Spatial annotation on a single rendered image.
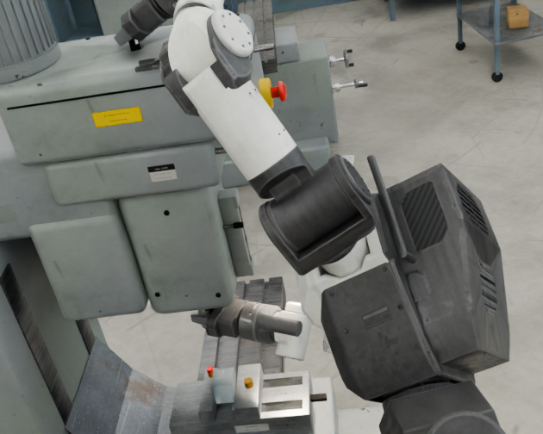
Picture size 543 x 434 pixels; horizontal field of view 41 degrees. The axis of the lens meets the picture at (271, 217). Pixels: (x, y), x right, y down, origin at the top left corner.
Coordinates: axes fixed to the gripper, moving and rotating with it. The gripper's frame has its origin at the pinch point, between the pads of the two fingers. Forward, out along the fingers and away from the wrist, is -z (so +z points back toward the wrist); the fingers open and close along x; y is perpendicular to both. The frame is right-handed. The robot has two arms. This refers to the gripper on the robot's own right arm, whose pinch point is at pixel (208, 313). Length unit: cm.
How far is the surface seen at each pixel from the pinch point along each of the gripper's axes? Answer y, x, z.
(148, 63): -66, 8, 9
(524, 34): 92, -432, -9
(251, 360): 32.7, -17.4, -4.7
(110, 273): -22.9, 17.1, -8.0
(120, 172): -45.8, 13.5, 0.1
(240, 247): -18.6, -3.0, 11.4
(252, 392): 21.9, 2.1, 8.3
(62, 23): 90, -478, -501
